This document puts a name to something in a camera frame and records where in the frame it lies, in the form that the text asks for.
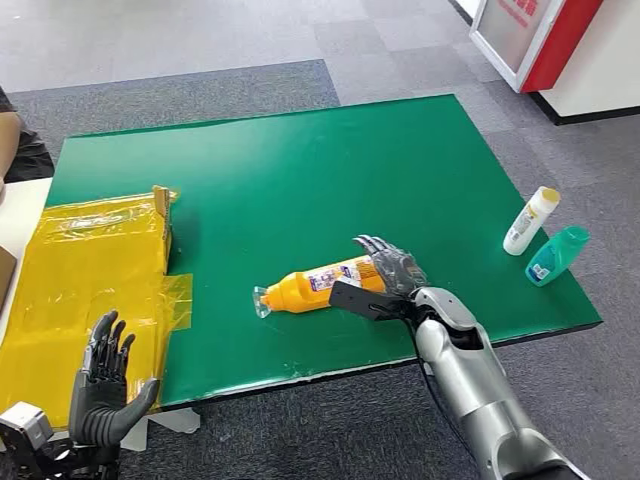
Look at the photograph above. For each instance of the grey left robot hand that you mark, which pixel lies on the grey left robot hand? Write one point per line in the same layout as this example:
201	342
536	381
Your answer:
97	411

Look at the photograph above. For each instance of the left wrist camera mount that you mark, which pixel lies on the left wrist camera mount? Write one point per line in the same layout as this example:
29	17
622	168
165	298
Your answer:
23	427

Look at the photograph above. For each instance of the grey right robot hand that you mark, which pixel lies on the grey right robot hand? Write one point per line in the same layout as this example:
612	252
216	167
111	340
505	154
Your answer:
397	268

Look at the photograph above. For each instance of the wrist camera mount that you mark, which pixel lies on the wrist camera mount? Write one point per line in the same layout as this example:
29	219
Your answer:
23	427
362	301

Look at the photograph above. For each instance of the yellow taped cardboard box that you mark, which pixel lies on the yellow taped cardboard box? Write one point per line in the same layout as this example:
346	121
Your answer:
75	265

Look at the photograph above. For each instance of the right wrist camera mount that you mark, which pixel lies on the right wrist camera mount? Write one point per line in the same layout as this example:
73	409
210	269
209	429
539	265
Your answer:
362	301

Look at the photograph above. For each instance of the teal plastic bottle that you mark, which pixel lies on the teal plastic bottle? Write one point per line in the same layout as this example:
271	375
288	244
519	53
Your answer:
555	257

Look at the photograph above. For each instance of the person's forearm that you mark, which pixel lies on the person's forearm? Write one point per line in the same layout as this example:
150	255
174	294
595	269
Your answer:
9	142

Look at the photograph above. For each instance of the white bottle with yellow cap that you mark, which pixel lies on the white bottle with yellow cap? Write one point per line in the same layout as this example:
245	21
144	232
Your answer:
527	222

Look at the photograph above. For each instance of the white table foot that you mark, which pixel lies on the white table foot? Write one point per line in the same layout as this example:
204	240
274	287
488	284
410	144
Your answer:
170	422

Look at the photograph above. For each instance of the red white display cabinet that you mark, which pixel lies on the red white display cabinet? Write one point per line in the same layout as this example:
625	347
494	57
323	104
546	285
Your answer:
550	40

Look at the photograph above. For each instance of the orange bottle with clear cap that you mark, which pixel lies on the orange bottle with clear cap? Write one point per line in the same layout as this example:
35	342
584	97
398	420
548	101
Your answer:
295	295

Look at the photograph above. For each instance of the person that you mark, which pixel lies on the person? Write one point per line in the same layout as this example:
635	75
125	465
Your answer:
32	159

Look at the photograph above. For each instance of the brown cardboard piece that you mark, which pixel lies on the brown cardboard piece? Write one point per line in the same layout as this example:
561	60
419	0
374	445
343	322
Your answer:
6	278

